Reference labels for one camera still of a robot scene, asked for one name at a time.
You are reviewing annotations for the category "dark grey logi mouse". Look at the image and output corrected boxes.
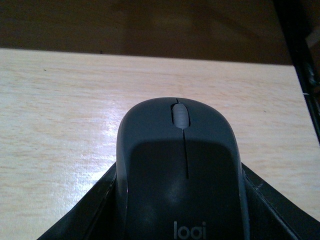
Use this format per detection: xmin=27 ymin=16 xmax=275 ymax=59
xmin=114 ymin=97 xmax=250 ymax=240

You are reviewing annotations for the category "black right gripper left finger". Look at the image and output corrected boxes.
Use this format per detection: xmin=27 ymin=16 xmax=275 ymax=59
xmin=39 ymin=161 xmax=128 ymax=240

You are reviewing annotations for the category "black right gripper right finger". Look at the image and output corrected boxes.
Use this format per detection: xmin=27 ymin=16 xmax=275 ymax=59
xmin=242 ymin=166 xmax=320 ymax=240

